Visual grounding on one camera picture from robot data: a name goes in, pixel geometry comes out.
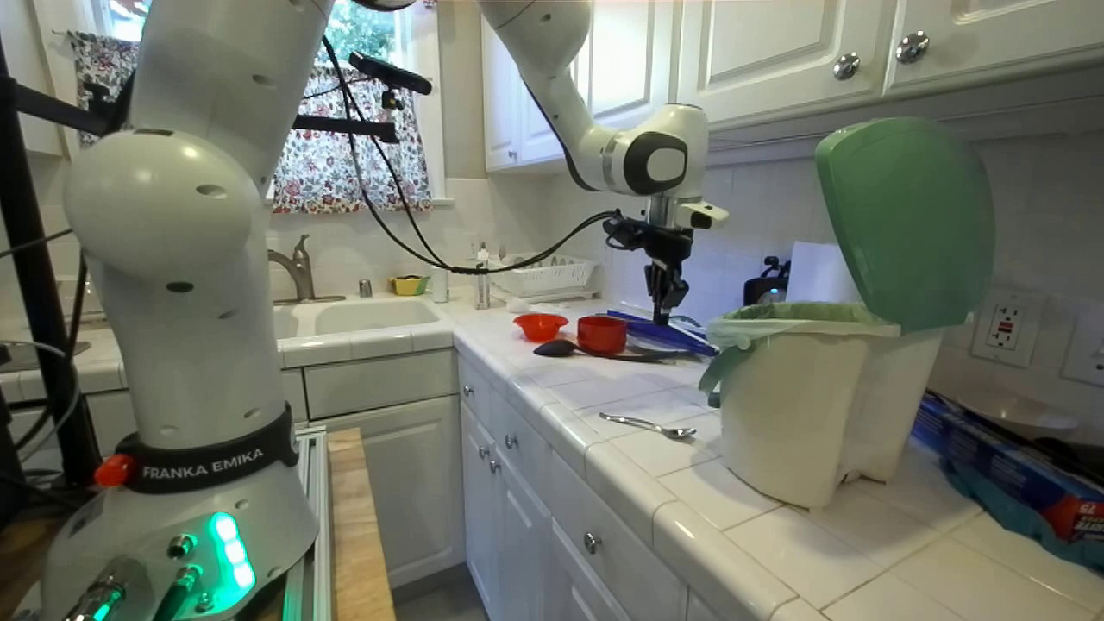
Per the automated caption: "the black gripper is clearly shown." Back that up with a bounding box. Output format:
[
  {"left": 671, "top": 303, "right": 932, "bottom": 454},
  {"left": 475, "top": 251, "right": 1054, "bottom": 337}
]
[{"left": 637, "top": 222, "right": 697, "bottom": 328}]

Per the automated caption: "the silver fork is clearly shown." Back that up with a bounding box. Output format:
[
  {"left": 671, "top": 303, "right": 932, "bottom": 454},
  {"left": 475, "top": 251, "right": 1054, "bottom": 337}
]
[{"left": 650, "top": 291, "right": 706, "bottom": 337}]

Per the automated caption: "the green bin lid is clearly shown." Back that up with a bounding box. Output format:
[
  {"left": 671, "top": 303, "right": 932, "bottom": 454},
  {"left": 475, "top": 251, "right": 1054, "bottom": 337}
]
[{"left": 815, "top": 118, "right": 1001, "bottom": 337}]

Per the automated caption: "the light green bin liner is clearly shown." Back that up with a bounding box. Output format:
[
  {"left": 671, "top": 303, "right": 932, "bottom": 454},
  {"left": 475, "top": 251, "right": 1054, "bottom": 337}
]
[{"left": 705, "top": 302, "right": 905, "bottom": 350}]

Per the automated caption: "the white compost bin body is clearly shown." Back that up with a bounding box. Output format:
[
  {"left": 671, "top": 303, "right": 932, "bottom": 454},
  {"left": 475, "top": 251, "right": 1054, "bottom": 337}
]
[{"left": 719, "top": 325, "right": 944, "bottom": 515}]

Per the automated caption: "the blue wrap box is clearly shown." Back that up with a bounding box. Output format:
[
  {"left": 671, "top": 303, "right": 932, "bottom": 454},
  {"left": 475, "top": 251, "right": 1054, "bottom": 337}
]
[{"left": 603, "top": 303, "right": 719, "bottom": 359}]

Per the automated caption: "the red measuring cup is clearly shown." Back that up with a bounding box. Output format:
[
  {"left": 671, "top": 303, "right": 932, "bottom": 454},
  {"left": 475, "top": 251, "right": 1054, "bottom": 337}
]
[{"left": 576, "top": 316, "right": 633, "bottom": 359}]

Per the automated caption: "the black ladle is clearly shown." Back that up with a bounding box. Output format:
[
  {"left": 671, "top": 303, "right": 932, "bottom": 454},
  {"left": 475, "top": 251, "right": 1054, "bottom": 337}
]
[{"left": 532, "top": 336, "right": 671, "bottom": 366}]

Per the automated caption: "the small red bowl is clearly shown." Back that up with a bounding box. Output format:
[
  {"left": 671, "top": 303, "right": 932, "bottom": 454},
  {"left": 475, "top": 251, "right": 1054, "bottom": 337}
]
[{"left": 510, "top": 306, "right": 572, "bottom": 344}]

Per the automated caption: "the white dish rack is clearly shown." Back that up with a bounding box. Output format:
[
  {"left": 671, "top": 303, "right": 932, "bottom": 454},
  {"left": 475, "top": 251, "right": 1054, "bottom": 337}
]
[{"left": 486, "top": 250, "right": 602, "bottom": 303}]

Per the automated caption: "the silver spoon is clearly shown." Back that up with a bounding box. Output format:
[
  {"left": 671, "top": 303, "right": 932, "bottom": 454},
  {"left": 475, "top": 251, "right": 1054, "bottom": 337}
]
[{"left": 597, "top": 408, "right": 700, "bottom": 444}]

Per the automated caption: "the clear soap bottle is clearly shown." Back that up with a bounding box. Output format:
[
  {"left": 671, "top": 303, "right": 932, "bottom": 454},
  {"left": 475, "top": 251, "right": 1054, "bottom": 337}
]
[{"left": 473, "top": 241, "right": 497, "bottom": 312}]

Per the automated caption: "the white base cabinet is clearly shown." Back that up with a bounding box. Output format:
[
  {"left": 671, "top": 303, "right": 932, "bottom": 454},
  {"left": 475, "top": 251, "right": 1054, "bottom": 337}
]
[{"left": 457, "top": 344, "right": 705, "bottom": 621}]

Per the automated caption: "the white kitchen sink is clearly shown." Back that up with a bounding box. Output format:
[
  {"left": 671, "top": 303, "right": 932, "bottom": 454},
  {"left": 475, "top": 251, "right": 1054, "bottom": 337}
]
[{"left": 268, "top": 293, "right": 444, "bottom": 342}]

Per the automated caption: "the white drawer front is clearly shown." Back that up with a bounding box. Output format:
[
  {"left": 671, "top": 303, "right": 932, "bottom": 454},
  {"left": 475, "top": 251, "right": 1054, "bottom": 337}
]
[{"left": 304, "top": 344, "right": 463, "bottom": 421}]

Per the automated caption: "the white lower cabinet door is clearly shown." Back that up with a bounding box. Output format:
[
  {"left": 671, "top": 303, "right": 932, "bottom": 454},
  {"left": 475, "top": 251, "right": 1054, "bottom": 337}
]
[{"left": 323, "top": 393, "right": 468, "bottom": 589}]

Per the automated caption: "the floral window curtain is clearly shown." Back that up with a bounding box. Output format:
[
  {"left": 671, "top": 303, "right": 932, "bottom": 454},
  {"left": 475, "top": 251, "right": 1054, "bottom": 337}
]
[{"left": 62, "top": 28, "right": 435, "bottom": 218}]

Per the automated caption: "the silver sink faucet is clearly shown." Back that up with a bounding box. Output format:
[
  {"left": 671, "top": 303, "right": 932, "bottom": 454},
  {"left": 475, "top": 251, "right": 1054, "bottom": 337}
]
[{"left": 265, "top": 234, "right": 321, "bottom": 306}]

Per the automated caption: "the blue foil box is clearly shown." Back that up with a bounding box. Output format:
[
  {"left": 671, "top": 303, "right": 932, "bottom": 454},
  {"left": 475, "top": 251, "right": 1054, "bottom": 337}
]
[{"left": 912, "top": 387, "right": 1104, "bottom": 544}]

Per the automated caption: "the window pane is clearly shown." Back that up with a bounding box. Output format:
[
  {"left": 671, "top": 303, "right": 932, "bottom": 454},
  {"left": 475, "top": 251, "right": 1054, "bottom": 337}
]
[{"left": 321, "top": 0, "right": 420, "bottom": 64}]

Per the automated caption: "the teal plastic bag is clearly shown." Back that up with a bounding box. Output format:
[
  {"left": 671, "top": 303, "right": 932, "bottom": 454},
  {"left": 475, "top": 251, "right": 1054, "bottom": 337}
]
[{"left": 941, "top": 459, "right": 1104, "bottom": 577}]

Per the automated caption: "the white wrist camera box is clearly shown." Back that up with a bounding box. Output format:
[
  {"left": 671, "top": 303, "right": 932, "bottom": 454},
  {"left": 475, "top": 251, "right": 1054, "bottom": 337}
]
[{"left": 672, "top": 198, "right": 735, "bottom": 232}]

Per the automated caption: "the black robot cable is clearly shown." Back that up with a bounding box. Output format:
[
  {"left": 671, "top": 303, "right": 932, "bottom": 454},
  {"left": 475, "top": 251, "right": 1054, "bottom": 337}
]
[{"left": 321, "top": 33, "right": 650, "bottom": 280}]

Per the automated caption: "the white wall outlet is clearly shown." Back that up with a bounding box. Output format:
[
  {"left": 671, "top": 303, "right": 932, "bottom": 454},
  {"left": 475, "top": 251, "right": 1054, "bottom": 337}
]
[{"left": 971, "top": 286, "right": 1045, "bottom": 373}]

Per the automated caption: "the black camera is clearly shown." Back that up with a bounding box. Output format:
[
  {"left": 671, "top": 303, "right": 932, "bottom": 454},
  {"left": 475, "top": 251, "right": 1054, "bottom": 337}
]
[{"left": 346, "top": 48, "right": 440, "bottom": 96}]

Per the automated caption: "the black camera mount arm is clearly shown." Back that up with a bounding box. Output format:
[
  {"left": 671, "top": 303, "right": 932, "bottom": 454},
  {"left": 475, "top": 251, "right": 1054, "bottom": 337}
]
[{"left": 290, "top": 95, "right": 407, "bottom": 150}]

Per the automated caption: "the white switch plate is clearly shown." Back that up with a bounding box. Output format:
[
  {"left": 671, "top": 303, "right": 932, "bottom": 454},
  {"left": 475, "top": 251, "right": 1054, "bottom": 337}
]
[{"left": 1061, "top": 303, "right": 1104, "bottom": 390}]

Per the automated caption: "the black stand frame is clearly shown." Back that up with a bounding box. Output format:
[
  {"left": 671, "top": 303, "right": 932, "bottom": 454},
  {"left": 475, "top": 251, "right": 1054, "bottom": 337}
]
[{"left": 0, "top": 47, "right": 133, "bottom": 510}]

